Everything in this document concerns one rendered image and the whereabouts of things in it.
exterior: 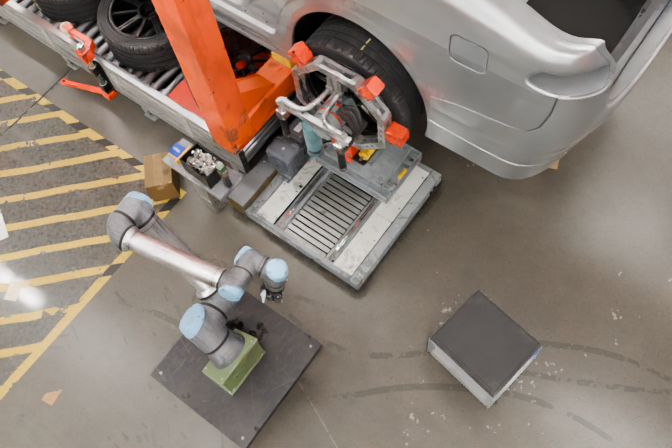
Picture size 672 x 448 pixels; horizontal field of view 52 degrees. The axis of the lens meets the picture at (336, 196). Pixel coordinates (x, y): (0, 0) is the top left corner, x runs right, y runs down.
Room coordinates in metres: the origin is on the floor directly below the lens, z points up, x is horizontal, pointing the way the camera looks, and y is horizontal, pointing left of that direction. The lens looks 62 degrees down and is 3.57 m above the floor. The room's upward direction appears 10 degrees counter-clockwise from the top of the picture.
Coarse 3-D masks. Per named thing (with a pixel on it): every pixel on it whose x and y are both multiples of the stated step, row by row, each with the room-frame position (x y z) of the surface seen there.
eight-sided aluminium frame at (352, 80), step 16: (320, 64) 2.00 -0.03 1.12; (336, 64) 1.98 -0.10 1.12; (304, 80) 2.13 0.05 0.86; (336, 80) 1.92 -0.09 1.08; (352, 80) 1.88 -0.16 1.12; (304, 96) 2.11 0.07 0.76; (384, 112) 1.78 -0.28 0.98; (384, 128) 1.74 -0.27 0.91; (352, 144) 1.89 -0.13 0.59; (368, 144) 1.81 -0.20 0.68; (384, 144) 1.74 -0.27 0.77
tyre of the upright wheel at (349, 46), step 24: (336, 24) 2.20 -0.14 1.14; (312, 48) 2.13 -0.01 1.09; (336, 48) 2.03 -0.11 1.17; (360, 48) 2.00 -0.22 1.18; (384, 48) 2.00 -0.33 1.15; (360, 72) 1.93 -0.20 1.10; (384, 72) 1.89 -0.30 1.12; (384, 96) 1.84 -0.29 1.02; (408, 96) 1.83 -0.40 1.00; (408, 120) 1.78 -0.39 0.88
